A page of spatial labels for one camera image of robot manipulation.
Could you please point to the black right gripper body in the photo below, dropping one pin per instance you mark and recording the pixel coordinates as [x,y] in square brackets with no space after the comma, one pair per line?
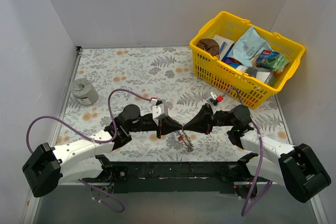
[209,121]

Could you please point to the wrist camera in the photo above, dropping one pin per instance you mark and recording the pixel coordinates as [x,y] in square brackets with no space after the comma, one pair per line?
[210,98]
[159,110]

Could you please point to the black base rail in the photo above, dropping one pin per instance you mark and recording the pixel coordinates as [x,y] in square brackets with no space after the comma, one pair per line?
[157,177]

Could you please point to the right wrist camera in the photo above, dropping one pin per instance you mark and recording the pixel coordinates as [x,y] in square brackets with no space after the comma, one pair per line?
[210,98]

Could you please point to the green wrapped package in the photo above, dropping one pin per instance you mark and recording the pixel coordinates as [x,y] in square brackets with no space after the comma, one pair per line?
[273,60]

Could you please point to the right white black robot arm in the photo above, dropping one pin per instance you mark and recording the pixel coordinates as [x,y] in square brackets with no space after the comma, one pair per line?
[295,167]

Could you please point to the brown round bread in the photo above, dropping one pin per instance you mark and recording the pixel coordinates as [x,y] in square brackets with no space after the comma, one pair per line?
[209,45]

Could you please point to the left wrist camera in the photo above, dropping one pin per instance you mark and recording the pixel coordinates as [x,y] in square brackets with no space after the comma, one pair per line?
[159,110]

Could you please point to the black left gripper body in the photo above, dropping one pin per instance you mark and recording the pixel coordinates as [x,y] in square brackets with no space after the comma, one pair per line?
[159,127]

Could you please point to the grey tape roll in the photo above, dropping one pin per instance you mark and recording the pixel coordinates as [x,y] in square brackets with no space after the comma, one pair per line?
[84,92]

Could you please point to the white box in basket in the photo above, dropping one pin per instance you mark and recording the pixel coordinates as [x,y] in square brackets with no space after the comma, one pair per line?
[225,46]

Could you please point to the yellow plastic shopping basket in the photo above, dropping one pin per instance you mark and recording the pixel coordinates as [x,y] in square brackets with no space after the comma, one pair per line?
[254,84]

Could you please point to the floral patterned table mat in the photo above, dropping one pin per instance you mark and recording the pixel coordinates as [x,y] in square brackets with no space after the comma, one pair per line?
[123,76]

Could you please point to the light blue chips bag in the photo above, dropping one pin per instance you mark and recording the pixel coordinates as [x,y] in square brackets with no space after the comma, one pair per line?
[247,47]

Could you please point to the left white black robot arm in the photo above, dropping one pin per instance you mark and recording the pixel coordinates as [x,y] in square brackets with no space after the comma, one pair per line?
[48,165]

